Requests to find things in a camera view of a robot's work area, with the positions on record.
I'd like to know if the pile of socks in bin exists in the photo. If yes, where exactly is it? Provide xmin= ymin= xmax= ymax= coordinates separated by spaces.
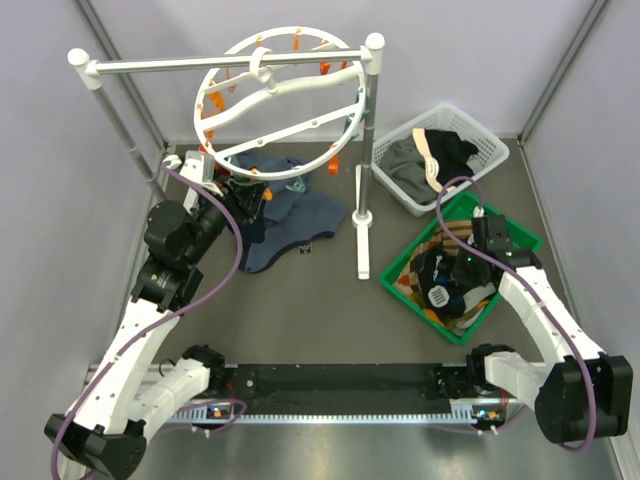
xmin=393 ymin=228 xmax=496 ymax=334

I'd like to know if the white plastic laundry basket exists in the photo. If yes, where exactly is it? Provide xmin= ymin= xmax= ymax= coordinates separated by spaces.
xmin=372 ymin=103 xmax=510 ymax=217

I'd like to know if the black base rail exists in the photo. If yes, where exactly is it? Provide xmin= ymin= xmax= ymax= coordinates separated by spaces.
xmin=221 ymin=363 xmax=478 ymax=404

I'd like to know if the teal clothespin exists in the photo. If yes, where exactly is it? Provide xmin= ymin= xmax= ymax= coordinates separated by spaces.
xmin=285 ymin=178 xmax=307 ymax=194

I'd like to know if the black cloth in basket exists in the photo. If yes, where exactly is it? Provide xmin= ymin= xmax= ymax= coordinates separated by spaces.
xmin=425 ymin=129 xmax=479 ymax=192

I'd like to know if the white round clip hanger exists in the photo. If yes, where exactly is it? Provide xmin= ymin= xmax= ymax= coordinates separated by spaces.
xmin=193 ymin=27 xmax=385 ymax=181

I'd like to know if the white metal drying rack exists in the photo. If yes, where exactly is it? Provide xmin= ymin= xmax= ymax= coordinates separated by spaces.
xmin=67 ymin=27 xmax=385 ymax=280

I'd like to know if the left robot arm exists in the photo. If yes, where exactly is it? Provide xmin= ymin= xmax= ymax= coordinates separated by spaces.
xmin=44 ymin=176 xmax=267 ymax=479

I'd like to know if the orange clothespin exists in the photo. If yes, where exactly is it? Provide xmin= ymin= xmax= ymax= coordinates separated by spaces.
xmin=328 ymin=155 xmax=340 ymax=176

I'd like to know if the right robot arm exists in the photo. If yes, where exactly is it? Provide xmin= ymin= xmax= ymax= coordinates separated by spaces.
xmin=446 ymin=212 xmax=633 ymax=452

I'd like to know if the grey cloth in basket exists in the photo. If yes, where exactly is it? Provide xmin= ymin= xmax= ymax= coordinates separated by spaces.
xmin=379 ymin=137 xmax=437 ymax=205

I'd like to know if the blue cloth on floor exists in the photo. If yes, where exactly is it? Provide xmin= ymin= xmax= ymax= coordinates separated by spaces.
xmin=239 ymin=174 xmax=347 ymax=274

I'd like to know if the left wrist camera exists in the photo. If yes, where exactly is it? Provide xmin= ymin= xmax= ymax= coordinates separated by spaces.
xmin=161 ymin=150 xmax=224 ymax=197

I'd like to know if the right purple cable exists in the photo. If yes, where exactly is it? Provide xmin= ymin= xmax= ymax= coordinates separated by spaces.
xmin=435 ymin=175 xmax=599 ymax=454

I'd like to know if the purple cable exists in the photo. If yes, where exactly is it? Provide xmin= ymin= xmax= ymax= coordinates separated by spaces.
xmin=49 ymin=162 xmax=249 ymax=476
xmin=435 ymin=175 xmax=599 ymax=454

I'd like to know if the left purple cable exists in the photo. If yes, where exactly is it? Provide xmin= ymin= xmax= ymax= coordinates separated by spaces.
xmin=49 ymin=162 xmax=249 ymax=476

